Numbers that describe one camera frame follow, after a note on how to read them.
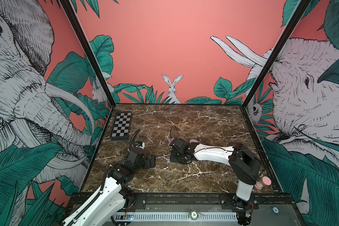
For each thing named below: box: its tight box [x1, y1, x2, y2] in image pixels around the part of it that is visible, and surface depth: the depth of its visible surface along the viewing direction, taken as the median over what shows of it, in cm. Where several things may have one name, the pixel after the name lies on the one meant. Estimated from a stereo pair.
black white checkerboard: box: [110, 111, 133, 141], surface depth 104 cm
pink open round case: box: [254, 176, 272, 190], surface depth 75 cm
